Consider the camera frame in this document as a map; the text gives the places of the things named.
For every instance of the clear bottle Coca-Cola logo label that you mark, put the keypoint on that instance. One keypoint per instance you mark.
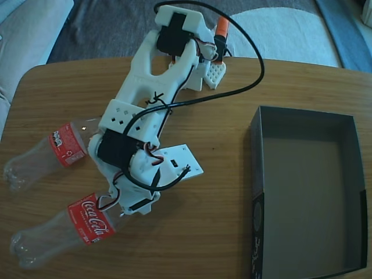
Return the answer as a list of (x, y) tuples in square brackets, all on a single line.
[(90, 223)]

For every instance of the clear bottle red label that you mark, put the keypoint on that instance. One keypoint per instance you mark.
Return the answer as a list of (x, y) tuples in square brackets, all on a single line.
[(67, 145)]

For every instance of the grey cardboard box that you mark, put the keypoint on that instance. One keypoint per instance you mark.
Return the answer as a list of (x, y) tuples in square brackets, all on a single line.
[(305, 203)]

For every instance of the dark grey rug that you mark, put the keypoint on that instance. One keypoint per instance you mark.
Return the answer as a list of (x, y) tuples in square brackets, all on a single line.
[(116, 29)]

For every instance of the white sofa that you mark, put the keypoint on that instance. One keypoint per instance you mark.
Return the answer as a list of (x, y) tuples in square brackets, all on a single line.
[(23, 43)]

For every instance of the orange and black clamp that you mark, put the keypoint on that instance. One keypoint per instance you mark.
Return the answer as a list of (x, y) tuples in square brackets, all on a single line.
[(223, 26)]

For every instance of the white cloth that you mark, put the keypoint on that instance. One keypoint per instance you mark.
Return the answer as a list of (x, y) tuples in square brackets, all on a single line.
[(290, 37)]

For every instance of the grey-blue fabric strip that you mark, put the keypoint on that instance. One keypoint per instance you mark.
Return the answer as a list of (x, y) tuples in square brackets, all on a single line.
[(348, 43)]

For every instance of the pale cushion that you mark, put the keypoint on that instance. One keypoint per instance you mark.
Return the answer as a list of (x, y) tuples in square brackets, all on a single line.
[(366, 13)]

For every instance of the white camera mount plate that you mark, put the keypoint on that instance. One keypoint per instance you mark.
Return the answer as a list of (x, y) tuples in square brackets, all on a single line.
[(186, 162)]

